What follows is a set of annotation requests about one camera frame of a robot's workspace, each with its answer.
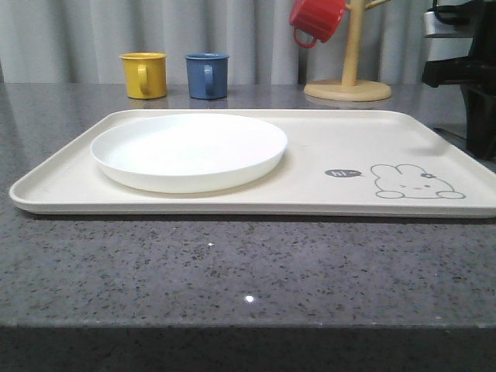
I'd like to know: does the cream rabbit serving tray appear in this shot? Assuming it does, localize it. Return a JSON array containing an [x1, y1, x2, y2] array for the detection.
[[9, 109, 495, 218]]

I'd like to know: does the red ribbed mug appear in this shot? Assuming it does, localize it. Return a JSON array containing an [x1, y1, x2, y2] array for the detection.
[[289, 0, 347, 49]]

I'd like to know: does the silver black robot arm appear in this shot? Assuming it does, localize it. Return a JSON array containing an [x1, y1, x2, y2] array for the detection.
[[422, 1, 495, 160]]

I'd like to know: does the silver metal fork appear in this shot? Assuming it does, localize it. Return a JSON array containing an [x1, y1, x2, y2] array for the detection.
[[432, 127, 466, 141]]

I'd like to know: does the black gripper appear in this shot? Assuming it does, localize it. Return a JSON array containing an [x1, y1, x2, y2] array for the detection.
[[421, 53, 496, 160]]

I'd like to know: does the wooden mug tree stand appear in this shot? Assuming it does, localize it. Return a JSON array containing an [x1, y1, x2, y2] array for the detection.
[[304, 0, 391, 102]]

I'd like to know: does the yellow enamel mug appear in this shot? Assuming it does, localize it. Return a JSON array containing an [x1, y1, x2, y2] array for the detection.
[[119, 52, 167, 100]]

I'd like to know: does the white round plate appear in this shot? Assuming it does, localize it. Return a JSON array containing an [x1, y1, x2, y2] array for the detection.
[[91, 113, 288, 193]]

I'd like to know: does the blue enamel mug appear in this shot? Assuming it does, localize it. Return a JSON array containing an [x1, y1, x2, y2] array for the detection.
[[185, 52, 229, 100]]

